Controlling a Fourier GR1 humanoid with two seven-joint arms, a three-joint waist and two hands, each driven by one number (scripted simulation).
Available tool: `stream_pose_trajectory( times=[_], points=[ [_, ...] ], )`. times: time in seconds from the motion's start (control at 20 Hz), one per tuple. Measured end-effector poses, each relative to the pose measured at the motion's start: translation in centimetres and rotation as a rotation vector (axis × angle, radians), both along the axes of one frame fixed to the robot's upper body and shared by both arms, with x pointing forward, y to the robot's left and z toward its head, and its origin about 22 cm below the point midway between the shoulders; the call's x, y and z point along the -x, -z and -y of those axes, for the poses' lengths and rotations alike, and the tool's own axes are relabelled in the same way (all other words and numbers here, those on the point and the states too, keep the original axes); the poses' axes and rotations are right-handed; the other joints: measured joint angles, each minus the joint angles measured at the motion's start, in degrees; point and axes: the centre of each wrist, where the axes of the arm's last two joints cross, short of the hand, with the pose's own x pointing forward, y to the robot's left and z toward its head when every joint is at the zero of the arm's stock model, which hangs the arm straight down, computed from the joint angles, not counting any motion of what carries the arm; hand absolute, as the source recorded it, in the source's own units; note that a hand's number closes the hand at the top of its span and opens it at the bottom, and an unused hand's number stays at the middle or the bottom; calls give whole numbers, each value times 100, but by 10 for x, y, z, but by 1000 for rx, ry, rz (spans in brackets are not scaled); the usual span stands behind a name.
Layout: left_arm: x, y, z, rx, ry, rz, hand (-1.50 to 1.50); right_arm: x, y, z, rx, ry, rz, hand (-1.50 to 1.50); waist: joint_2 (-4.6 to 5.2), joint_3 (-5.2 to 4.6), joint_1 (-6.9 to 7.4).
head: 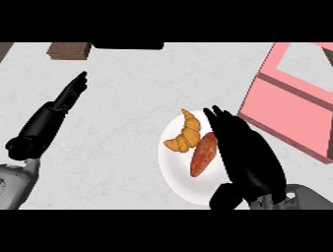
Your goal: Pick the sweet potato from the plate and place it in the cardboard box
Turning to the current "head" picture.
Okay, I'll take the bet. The orange sweet potato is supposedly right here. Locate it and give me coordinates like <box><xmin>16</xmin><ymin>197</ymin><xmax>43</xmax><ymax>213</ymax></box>
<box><xmin>189</xmin><ymin>131</ymin><xmax>219</xmax><ymax>178</ymax></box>

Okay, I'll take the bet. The white plate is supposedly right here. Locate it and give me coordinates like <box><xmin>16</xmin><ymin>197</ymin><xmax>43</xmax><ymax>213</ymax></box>
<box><xmin>157</xmin><ymin>109</ymin><xmax>235</xmax><ymax>207</ymax></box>

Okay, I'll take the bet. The pink cardboard box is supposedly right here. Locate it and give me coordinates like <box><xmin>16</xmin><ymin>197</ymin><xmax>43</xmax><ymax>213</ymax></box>
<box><xmin>236</xmin><ymin>42</ymin><xmax>333</xmax><ymax>164</ymax></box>

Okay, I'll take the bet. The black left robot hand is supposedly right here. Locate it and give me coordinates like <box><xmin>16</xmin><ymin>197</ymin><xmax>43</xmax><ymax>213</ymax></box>
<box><xmin>4</xmin><ymin>70</ymin><xmax>90</xmax><ymax>161</ymax></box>

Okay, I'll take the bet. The black appliance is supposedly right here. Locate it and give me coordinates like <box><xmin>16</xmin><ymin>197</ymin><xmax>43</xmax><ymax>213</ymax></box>
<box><xmin>91</xmin><ymin>42</ymin><xmax>165</xmax><ymax>51</ymax></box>

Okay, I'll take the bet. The golden croissant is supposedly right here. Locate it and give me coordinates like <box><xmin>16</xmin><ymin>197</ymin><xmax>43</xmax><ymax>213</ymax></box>
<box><xmin>162</xmin><ymin>108</ymin><xmax>204</xmax><ymax>154</ymax></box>

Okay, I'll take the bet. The brown wooden block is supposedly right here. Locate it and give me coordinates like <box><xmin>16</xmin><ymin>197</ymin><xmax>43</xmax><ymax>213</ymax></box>
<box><xmin>45</xmin><ymin>42</ymin><xmax>93</xmax><ymax>61</ymax></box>

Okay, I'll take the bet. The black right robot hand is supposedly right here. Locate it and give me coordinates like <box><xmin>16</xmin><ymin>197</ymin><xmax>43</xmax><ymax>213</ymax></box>
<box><xmin>202</xmin><ymin>104</ymin><xmax>290</xmax><ymax>211</ymax></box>

